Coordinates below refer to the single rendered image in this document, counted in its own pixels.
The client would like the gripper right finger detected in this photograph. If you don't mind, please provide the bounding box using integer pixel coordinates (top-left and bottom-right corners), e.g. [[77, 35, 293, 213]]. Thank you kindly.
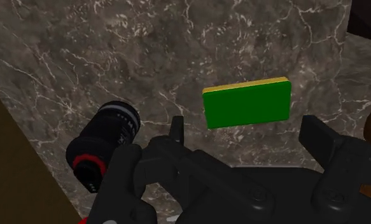
[[298, 114, 371, 224]]

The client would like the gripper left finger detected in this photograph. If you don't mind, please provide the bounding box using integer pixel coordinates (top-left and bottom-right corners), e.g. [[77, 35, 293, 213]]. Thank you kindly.
[[86, 115, 277, 224]]

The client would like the green and yellow sponge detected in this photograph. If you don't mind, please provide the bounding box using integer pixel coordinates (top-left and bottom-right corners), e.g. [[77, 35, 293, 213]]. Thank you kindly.
[[202, 76, 292, 130]]

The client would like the black camera lens red ring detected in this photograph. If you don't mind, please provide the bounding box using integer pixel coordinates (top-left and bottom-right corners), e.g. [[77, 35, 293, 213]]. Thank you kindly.
[[65, 100, 141, 194]]

